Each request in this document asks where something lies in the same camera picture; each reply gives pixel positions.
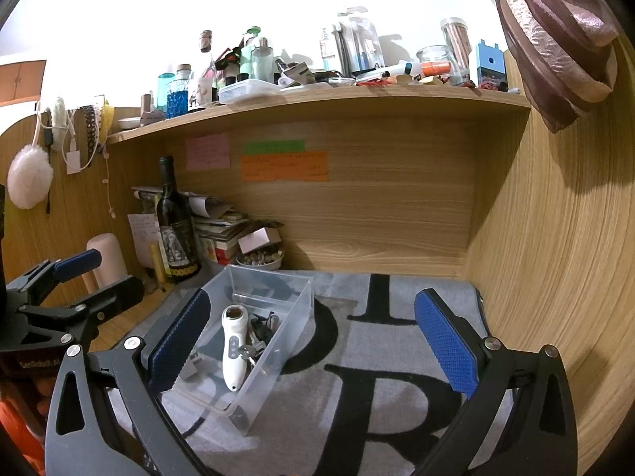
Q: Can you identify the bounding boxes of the white handheld massager device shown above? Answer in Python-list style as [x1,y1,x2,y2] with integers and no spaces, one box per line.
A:
[222,305,248,392]

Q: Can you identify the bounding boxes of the clear plastic storage bin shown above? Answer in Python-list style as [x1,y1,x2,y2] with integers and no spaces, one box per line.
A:
[174,265,314,435]

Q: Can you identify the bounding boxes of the key bunch with harmonica keychain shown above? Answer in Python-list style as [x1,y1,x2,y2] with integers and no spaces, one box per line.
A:
[239,314,270,369]

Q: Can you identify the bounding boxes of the orange jacket sleeve forearm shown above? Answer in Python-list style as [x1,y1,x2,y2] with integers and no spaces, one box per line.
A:
[1,384,45,475]

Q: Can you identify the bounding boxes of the yellow lip balm tube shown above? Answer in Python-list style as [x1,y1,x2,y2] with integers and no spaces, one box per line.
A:
[148,242,167,286]

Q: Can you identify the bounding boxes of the white handwritten note paper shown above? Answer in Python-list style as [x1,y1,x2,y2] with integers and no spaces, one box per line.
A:
[127,214,158,269]

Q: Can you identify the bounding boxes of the dark wine bottle elephant label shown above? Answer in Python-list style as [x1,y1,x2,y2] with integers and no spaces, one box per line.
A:
[156,156,201,282]

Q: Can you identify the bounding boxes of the white fluffy pompom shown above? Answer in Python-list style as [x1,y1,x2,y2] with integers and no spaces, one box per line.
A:
[6,144,54,209]

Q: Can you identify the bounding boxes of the stack of books and papers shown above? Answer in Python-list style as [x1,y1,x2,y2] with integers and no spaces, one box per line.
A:
[130,185,254,267]

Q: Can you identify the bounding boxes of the white bowl of stones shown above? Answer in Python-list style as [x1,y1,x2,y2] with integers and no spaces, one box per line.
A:
[236,250,284,271]

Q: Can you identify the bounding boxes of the white card on bowl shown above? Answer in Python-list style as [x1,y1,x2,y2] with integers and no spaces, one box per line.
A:
[239,227,281,253]

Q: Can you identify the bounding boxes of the grey mat with black letters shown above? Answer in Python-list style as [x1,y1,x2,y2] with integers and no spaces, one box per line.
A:
[162,273,487,475]

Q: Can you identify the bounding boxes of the pink sticky note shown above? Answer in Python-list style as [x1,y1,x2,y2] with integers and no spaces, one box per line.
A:
[185,133,230,171]

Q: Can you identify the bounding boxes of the blue glass bottle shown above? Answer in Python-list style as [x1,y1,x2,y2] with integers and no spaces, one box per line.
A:
[166,63,192,118]

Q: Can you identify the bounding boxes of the orange sticky note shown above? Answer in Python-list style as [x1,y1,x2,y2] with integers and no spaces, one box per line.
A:
[240,150,328,183]

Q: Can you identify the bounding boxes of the green sticky note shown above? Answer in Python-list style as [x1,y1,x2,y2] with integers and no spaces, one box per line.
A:
[242,140,304,156]

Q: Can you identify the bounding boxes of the light blue tall bottle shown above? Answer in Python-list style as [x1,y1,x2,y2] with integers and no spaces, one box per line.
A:
[156,72,174,112]

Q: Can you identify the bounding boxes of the white labelled liquor bottle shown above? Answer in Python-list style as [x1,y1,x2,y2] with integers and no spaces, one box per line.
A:
[195,29,217,107]

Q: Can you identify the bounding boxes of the clear lidded box on shelf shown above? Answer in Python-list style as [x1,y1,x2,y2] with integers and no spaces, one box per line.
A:
[219,79,281,106]

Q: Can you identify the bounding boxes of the green spray bottle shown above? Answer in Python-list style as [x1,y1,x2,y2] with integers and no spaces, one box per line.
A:
[239,26,260,80]

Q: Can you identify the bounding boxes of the wooden shelf board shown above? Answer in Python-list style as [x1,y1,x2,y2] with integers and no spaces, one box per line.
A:
[108,85,531,145]

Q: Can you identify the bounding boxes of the blue pencil sharpener box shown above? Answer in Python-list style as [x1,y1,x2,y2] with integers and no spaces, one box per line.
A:
[476,41,508,92]

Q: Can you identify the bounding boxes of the mauve tied curtain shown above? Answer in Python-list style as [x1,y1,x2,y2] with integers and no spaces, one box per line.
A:
[495,0,620,133]

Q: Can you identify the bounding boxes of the glass jar of straws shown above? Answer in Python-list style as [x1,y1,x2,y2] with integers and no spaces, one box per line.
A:
[440,17,471,82]

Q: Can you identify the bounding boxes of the white charger with cable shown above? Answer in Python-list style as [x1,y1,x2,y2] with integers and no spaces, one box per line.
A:
[32,97,106,175]

